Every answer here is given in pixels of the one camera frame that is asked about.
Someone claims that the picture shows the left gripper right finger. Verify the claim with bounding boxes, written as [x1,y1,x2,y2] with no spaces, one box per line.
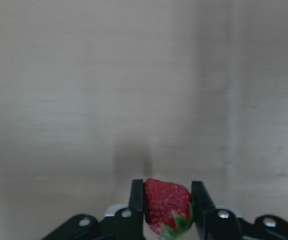
[191,181,288,240]

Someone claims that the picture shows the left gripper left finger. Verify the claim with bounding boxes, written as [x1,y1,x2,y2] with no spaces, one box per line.
[43,179,145,240]

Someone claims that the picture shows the red strawberry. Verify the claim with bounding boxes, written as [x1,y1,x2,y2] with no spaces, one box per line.
[144,178,194,240]

